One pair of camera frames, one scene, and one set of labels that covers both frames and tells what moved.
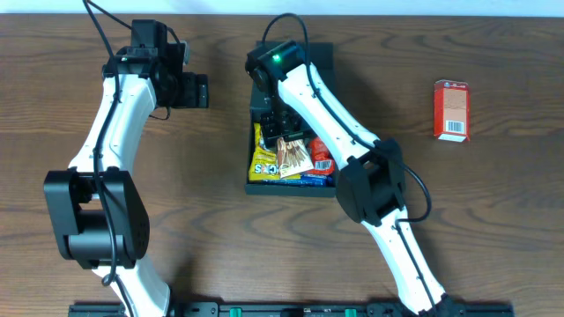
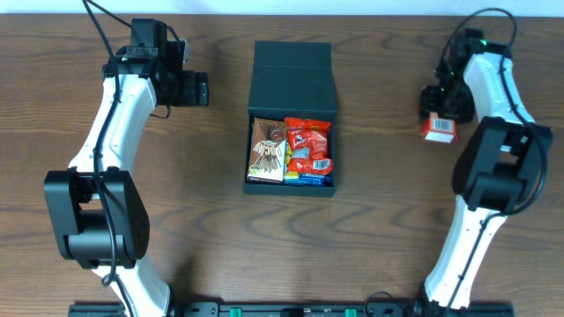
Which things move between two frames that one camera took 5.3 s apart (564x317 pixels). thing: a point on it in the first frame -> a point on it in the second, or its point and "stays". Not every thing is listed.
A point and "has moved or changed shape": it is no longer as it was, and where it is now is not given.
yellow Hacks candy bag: [263, 162] -> [289, 175]
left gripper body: [201, 91] stays
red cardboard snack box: [452, 111] has moved or changed shape
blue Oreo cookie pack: [307, 180] stays
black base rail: [297, 309] stays
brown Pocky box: [293, 158] -> [267, 158]
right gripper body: [280, 132] -> [431, 102]
